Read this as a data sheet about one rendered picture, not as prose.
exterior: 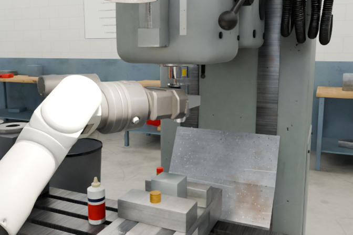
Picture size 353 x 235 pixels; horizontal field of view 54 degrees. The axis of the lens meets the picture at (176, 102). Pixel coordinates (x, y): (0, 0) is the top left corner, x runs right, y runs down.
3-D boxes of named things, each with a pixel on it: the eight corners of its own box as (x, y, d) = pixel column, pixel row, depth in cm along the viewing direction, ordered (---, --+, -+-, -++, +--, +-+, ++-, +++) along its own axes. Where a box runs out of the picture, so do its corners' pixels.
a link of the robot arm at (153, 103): (189, 79, 62) (135, 83, 54) (188, 131, 63) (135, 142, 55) (147, 76, 71) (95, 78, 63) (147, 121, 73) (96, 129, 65)
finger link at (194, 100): (197, 107, 70) (174, 110, 66) (197, 92, 69) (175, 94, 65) (203, 108, 69) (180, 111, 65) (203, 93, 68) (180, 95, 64)
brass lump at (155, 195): (157, 204, 66) (157, 195, 66) (147, 202, 67) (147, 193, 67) (163, 200, 68) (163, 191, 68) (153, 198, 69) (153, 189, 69)
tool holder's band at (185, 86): (195, 88, 68) (195, 84, 68) (173, 89, 66) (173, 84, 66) (185, 86, 72) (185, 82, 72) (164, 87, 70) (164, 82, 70)
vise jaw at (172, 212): (186, 233, 63) (186, 213, 62) (117, 217, 69) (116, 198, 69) (197, 219, 68) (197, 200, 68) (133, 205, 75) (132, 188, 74)
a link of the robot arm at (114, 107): (136, 113, 55) (68, 122, 47) (110, 146, 62) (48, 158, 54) (110, 59, 59) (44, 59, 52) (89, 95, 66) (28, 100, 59)
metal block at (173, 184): (177, 212, 70) (177, 183, 69) (151, 206, 73) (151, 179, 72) (186, 201, 75) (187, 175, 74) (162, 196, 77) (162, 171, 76)
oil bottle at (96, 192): (99, 226, 79) (97, 181, 78) (84, 223, 81) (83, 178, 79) (108, 219, 83) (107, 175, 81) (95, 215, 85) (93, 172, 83)
